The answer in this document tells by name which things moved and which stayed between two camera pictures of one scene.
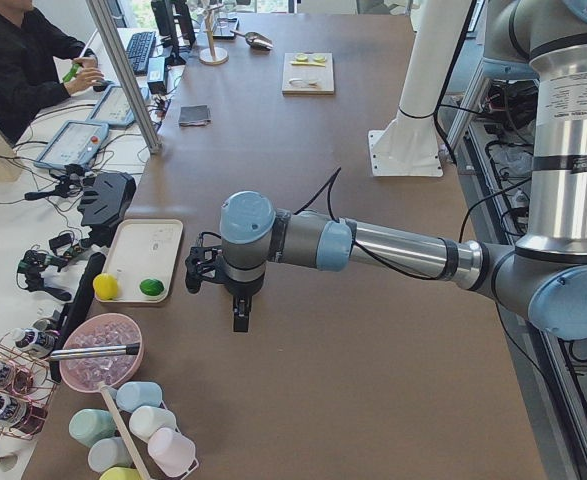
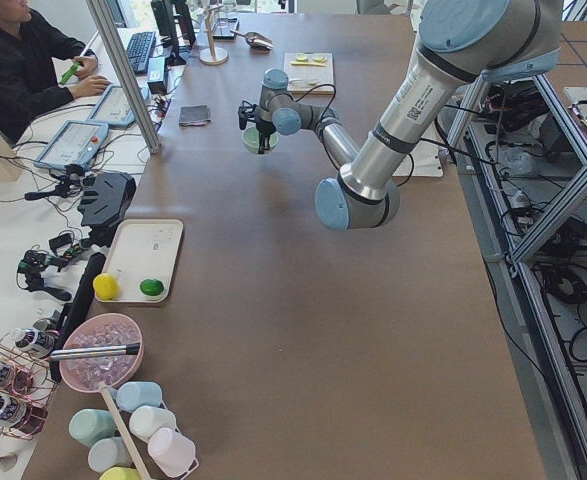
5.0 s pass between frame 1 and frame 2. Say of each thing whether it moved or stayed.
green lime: stayed
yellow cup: stayed
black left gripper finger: moved
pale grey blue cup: stayed
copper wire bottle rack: stayed
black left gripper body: moved
